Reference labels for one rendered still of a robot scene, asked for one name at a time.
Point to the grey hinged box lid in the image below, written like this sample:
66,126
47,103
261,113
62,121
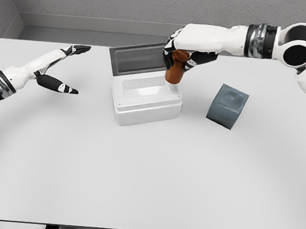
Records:
137,59

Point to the brown bottle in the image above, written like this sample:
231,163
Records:
175,69

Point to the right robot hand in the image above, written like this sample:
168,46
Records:
193,39

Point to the dark grey cube box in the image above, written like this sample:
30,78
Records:
227,107

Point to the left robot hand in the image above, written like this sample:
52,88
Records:
44,62

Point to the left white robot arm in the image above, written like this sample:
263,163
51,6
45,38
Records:
1,82

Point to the white box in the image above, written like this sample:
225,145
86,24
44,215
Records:
146,100

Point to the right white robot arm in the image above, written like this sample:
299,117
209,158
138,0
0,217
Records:
283,45

